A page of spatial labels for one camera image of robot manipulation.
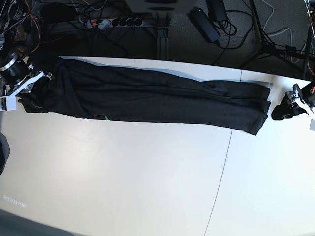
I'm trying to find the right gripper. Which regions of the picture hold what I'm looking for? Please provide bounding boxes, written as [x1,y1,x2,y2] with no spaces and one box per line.
[0,51,33,85]

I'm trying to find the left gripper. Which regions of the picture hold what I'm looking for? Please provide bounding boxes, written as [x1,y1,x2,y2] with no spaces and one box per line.
[271,83,315,121]

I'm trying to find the black T-shirt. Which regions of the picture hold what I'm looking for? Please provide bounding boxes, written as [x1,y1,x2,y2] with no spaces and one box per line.
[19,54,270,135]

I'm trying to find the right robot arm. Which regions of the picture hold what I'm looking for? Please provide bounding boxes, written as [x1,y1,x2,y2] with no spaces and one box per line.
[0,0,38,86]

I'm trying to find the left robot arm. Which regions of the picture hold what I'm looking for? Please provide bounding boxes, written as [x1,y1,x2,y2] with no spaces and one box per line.
[271,0,315,121]

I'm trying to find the black tripod stand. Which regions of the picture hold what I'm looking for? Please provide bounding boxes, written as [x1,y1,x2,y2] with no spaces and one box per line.
[240,0,315,68]

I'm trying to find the dark object at left edge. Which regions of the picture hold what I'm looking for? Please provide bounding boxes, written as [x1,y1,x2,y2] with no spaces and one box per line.
[0,133,10,174]

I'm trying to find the grey power strip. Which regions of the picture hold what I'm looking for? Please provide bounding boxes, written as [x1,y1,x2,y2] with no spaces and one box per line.
[86,17,145,30]

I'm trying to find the black power adapter brick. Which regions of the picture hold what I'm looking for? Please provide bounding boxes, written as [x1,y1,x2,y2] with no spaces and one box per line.
[188,7,221,43]

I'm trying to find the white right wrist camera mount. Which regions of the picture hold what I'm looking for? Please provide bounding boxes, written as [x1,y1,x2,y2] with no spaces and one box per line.
[0,71,52,112]

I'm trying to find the white cable on floor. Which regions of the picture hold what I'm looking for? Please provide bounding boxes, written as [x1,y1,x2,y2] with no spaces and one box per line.
[258,0,313,62]

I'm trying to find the aluminium frame post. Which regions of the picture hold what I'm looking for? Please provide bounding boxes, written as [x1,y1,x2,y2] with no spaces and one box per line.
[155,12,170,60]

